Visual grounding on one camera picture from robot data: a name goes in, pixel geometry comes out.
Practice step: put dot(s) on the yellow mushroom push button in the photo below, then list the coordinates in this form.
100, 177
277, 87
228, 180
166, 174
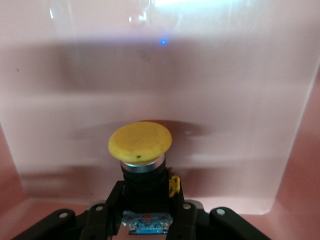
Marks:
140, 141

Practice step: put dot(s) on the pink plastic bin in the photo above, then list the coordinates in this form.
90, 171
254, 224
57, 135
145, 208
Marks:
160, 87

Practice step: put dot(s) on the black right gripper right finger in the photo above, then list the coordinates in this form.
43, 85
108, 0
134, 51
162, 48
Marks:
185, 220

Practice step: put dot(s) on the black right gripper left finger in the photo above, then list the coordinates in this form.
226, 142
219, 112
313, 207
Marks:
100, 220

